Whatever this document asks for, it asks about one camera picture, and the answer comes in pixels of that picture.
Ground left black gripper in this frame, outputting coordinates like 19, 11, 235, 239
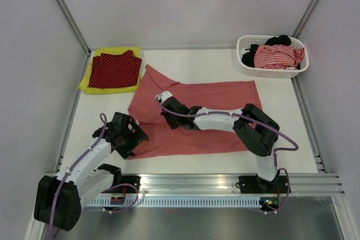
115, 120, 148, 160

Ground pink red garment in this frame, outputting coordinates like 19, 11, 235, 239
128, 65, 262, 159

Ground yellow-green trousers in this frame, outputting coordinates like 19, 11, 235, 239
79, 47, 141, 94

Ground red polka dot garment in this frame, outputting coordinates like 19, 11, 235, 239
88, 50, 142, 89

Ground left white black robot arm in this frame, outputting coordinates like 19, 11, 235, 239
34, 112, 149, 231

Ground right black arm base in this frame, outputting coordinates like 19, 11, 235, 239
235, 175, 290, 194

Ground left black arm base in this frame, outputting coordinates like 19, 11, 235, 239
112, 175, 141, 194

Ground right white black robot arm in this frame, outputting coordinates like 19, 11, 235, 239
155, 92, 280, 192

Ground black garment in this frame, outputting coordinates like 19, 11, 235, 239
241, 35, 294, 68

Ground red white striped garment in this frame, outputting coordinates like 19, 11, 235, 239
254, 45, 304, 70

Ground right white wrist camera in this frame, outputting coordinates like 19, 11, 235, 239
155, 91, 173, 103

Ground white slotted cable duct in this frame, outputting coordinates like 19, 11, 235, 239
88, 196, 261, 208

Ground aluminium mounting rail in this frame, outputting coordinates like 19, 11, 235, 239
123, 173, 345, 196

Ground left aluminium frame post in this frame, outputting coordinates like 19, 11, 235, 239
55, 0, 91, 55

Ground aluminium frame post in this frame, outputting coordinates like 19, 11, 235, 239
292, 0, 320, 38
55, 0, 91, 55

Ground right aluminium frame post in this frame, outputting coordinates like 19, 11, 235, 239
292, 0, 320, 38

